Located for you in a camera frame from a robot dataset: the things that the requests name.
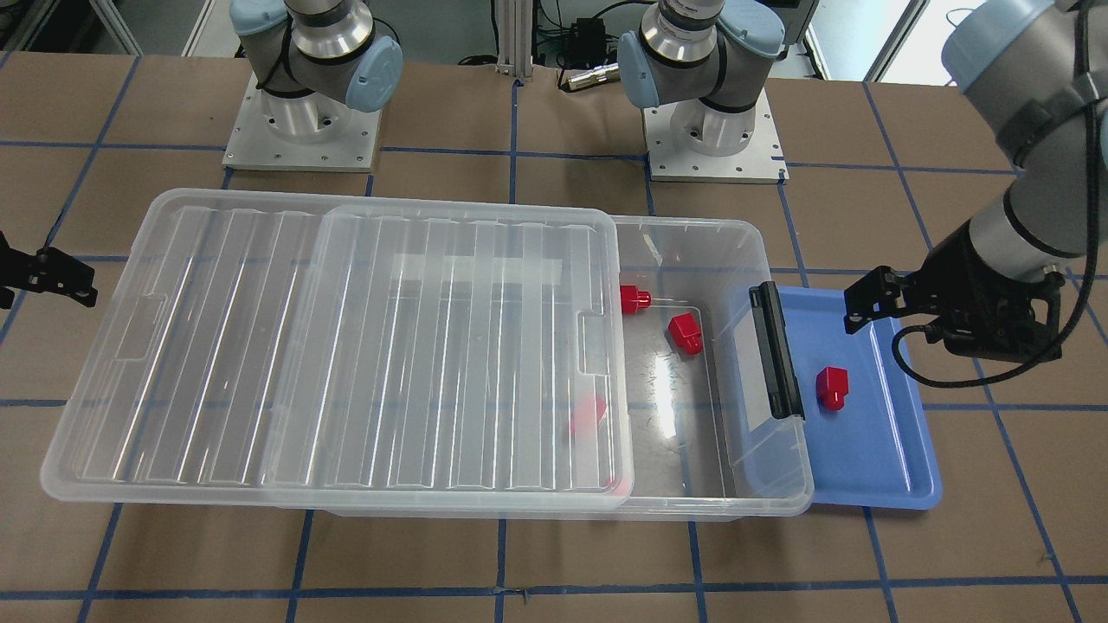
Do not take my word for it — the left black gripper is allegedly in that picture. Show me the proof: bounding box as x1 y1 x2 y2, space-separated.
843 225 1064 343

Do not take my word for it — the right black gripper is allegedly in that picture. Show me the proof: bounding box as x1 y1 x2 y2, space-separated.
1 233 98 309

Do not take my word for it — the red block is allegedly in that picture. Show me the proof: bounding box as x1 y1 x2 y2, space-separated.
815 366 850 413
667 312 704 357
570 394 607 437
620 285 653 315

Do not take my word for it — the clear plastic box lid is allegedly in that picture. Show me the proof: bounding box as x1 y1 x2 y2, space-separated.
40 188 635 517

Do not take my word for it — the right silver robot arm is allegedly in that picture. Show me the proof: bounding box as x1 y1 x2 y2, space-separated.
229 1 403 146

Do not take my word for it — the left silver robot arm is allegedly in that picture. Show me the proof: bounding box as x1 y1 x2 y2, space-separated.
616 1 1105 366

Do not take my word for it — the blue plastic tray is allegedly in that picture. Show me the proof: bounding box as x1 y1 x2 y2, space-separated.
779 286 943 511

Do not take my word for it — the clear plastic storage box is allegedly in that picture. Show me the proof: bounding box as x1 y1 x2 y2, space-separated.
277 215 815 522

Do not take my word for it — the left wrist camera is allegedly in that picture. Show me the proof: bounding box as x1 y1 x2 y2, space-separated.
931 299 1063 362

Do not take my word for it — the black box latch handle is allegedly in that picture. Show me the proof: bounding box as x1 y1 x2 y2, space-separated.
749 280 806 421

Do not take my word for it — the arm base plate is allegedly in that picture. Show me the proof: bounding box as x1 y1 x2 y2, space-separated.
642 91 790 184
222 75 383 173

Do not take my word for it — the silver cable connector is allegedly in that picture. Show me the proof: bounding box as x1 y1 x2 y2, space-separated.
558 62 620 93

